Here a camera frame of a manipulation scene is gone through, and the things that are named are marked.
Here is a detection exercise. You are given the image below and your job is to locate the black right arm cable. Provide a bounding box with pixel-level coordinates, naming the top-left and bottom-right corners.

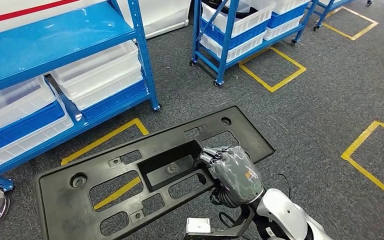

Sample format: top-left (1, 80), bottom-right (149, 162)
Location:
top-left (276, 172), bottom-right (292, 200)

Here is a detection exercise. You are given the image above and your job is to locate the blue metal shelf rack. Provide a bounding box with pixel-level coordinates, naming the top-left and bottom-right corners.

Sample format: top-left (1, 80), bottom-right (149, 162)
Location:
top-left (0, 0), bottom-right (162, 193)
top-left (189, 0), bottom-right (319, 88)
top-left (312, 0), bottom-right (357, 32)

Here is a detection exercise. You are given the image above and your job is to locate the black item in bin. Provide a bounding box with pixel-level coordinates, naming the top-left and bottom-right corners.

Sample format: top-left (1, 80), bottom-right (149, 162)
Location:
top-left (205, 0), bottom-right (259, 20)

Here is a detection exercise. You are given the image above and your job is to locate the translucent white plastic bin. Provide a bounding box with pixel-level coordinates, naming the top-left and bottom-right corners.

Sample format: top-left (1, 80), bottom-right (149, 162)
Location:
top-left (0, 75), bottom-right (56, 138)

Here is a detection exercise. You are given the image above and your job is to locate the white panel red stripe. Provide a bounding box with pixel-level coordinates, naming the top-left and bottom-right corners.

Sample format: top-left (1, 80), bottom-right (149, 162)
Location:
top-left (0, 0), bottom-right (193, 40)

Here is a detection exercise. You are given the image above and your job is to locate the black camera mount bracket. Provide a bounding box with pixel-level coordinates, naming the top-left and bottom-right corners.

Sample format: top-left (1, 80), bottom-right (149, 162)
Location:
top-left (182, 205), bottom-right (256, 240)

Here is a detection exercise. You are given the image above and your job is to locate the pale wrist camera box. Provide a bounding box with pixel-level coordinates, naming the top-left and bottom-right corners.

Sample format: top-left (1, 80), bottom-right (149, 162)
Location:
top-left (185, 217), bottom-right (212, 235)

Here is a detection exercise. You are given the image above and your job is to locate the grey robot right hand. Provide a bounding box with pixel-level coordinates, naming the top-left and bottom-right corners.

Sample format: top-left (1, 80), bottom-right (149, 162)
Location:
top-left (196, 145), bottom-right (266, 210)

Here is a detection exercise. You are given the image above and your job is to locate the black plastic panel part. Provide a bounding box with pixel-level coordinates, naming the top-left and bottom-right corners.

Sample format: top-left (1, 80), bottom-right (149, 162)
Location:
top-left (34, 105), bottom-right (276, 240)

